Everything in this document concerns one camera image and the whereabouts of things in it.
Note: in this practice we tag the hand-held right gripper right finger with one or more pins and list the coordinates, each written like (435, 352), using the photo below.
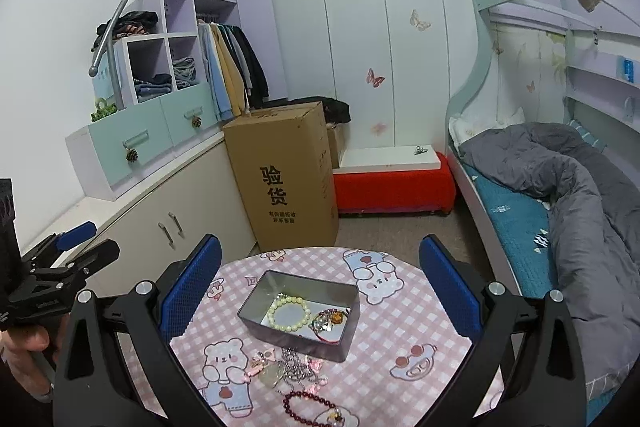
(447, 287)

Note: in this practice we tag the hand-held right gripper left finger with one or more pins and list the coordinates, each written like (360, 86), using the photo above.
(192, 287)

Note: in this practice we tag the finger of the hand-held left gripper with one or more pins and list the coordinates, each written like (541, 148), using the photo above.
(100, 254)
(75, 234)

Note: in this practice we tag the person's left hand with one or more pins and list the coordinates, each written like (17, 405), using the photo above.
(19, 372)

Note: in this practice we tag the blue bed sheet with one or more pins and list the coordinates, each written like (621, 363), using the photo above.
(515, 217)

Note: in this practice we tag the pine cone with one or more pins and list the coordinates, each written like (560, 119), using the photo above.
(196, 122)
(132, 155)

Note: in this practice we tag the pink charm hair clip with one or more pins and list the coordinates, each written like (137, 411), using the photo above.
(260, 359)

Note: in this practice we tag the beige low cabinet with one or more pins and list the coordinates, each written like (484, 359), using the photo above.
(200, 187)

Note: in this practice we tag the red padded bench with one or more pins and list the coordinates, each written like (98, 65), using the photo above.
(390, 192)

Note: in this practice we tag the pale jade pendant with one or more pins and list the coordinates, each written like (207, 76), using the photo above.
(271, 377)

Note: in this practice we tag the pink checked cartoon tablecloth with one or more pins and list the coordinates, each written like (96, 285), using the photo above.
(380, 387)

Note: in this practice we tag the grey metal tin box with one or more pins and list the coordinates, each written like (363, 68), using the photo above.
(300, 347)

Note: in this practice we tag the metal clip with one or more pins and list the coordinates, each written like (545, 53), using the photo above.
(419, 151)

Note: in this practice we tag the white board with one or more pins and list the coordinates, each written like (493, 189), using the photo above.
(385, 159)

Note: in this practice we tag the pink bow charm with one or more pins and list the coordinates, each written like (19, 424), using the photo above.
(316, 364)

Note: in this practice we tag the grey duvet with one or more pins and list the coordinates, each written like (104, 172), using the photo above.
(590, 232)

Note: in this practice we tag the white pillow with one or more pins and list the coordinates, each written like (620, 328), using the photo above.
(467, 127)

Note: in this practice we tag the large cardboard box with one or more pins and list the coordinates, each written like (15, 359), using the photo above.
(285, 147)

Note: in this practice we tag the black cloth bundle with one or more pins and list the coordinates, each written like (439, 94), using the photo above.
(335, 109)

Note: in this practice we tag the black folded clothes pile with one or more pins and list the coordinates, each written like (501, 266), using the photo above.
(127, 24)

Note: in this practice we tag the row of hanging clothes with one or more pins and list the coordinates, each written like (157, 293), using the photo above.
(225, 67)

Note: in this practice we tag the purple stair shelf unit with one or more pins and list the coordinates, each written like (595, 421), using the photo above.
(175, 2)

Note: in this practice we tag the white wardrobe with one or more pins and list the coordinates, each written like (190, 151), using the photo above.
(350, 32)

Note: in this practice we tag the butterfly wall sticker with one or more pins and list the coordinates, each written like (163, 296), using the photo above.
(380, 129)
(375, 78)
(420, 21)

